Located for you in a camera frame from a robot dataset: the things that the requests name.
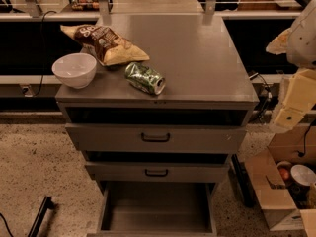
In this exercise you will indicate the white bowl in box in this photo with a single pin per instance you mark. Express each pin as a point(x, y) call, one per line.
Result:
point(302, 175)

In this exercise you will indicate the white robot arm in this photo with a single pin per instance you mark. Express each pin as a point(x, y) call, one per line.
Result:
point(302, 40)

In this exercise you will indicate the bottom grey drawer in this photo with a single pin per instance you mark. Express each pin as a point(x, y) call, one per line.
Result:
point(144, 209)

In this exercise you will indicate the white ceramic bowl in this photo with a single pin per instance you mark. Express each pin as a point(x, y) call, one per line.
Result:
point(76, 70)

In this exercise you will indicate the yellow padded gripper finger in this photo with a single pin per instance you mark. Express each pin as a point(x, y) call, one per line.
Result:
point(280, 44)
point(297, 96)

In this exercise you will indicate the middle grey drawer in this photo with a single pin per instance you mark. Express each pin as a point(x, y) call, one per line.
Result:
point(156, 172)

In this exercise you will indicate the open cardboard box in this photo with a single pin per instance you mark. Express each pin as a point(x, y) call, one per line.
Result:
point(297, 146)

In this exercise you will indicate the brown and yellow chip bag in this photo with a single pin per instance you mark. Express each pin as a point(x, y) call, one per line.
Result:
point(109, 46)

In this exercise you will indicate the grey metal drawer cabinet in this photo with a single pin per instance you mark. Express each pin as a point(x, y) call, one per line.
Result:
point(206, 85)

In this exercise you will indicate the crushed green soda can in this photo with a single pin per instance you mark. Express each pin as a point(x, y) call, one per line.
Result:
point(144, 78)

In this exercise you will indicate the grey drawer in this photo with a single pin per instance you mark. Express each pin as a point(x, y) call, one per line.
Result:
point(156, 172)
point(155, 138)
point(144, 209)

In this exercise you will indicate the black bar on floor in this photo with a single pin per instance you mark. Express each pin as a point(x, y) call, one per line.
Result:
point(46, 205)

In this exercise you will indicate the top grey drawer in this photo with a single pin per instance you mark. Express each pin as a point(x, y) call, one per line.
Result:
point(155, 138)

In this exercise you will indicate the red apple in box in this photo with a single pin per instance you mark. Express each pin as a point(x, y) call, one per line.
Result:
point(285, 174)

